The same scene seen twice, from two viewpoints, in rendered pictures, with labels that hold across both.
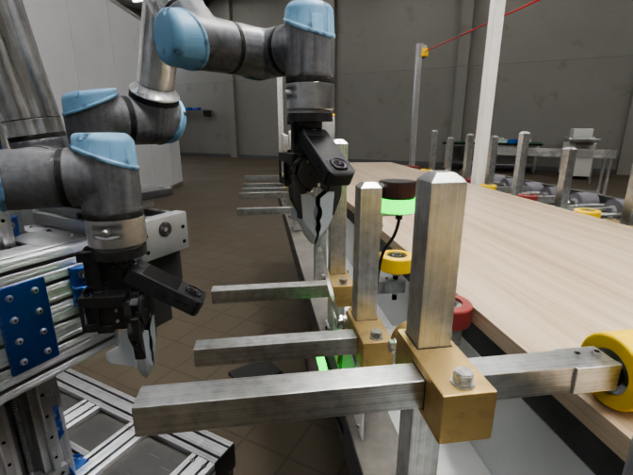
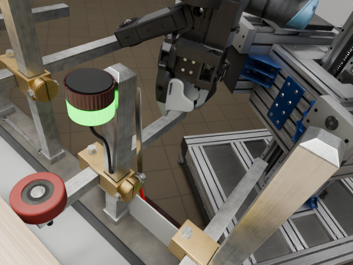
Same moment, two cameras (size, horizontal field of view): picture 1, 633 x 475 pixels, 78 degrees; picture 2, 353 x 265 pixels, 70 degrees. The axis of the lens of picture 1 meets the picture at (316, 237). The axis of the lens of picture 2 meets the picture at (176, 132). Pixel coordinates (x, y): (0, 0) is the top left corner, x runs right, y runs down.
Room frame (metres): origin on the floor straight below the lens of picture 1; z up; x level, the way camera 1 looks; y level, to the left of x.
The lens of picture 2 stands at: (0.86, -0.26, 1.29)
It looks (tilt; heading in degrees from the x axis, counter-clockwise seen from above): 44 degrees down; 126
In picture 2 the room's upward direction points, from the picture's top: 14 degrees clockwise
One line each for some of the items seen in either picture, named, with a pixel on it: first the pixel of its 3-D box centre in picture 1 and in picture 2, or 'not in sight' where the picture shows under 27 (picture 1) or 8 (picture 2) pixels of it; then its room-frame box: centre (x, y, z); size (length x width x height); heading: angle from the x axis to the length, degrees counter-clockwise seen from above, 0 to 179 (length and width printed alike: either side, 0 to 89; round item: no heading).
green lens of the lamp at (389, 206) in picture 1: (396, 204); (91, 103); (0.62, -0.13, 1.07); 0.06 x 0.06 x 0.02
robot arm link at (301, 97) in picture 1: (308, 99); not in sight; (0.65, 0.01, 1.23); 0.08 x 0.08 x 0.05
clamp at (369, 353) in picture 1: (368, 335); (108, 173); (0.59, -0.09, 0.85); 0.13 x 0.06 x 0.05; 8
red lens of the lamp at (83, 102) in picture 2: (397, 188); (90, 88); (0.62, -0.13, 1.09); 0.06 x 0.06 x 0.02
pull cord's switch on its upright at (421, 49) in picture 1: (417, 118); not in sight; (3.31, -0.82, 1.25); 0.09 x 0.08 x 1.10; 8
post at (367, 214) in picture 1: (364, 319); (117, 173); (0.62, -0.08, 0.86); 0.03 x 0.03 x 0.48; 8
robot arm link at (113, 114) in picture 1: (96, 118); not in sight; (0.94, 0.51, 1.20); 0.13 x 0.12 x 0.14; 137
